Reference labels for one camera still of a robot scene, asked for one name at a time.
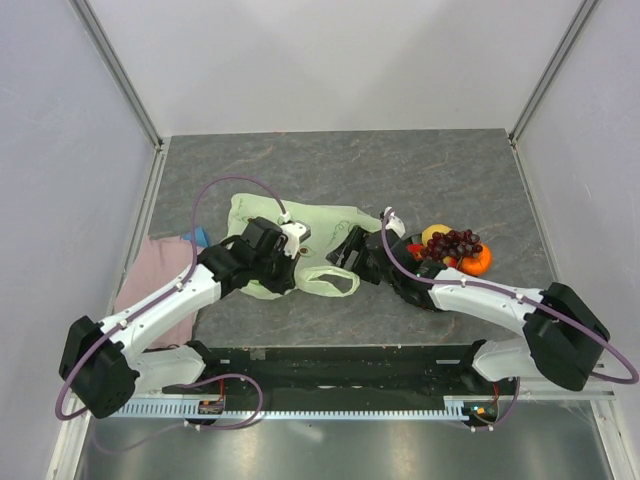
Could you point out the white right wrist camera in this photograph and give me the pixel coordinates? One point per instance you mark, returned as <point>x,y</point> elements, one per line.
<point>393,223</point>

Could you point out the blue cloth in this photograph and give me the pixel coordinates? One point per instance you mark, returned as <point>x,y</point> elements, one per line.
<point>199,236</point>

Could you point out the aluminium frame post left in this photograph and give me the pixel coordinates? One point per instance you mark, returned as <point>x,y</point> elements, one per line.
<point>111,60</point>

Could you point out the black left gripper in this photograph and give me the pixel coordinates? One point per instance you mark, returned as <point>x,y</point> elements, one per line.
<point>287,280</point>

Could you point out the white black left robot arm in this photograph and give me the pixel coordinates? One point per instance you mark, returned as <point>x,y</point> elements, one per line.
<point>106,363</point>

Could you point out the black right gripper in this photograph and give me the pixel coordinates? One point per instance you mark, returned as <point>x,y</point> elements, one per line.
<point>353,240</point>

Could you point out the aluminium frame post right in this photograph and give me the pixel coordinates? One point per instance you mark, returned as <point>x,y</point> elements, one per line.
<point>561,53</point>

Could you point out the purple grape bunch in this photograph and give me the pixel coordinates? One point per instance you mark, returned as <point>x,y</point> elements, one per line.
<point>454,244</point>

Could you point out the aluminium frame post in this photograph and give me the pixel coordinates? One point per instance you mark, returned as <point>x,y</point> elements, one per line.
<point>111,60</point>
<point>561,53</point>

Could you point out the green avocado print plastic bag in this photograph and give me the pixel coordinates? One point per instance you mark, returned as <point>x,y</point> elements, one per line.
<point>329,225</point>

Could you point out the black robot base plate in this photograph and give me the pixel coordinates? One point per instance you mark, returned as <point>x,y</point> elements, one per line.
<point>432,371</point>

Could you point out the red apple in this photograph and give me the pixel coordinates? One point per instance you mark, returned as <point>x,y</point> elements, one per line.
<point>417,251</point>

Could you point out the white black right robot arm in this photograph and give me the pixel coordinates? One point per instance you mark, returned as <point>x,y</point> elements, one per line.
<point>558,337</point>

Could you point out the light blue cable duct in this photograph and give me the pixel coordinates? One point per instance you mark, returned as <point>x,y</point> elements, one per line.
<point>352,404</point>

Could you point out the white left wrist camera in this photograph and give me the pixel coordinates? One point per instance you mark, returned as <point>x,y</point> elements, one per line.
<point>296,234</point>

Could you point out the pink folded cloth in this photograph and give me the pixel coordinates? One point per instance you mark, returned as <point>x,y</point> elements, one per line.
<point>158,261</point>

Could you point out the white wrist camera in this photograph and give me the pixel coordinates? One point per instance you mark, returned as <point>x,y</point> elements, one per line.
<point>393,223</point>
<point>296,234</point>

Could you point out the orange fruit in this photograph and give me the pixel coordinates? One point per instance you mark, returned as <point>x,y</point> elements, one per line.
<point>478,264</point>

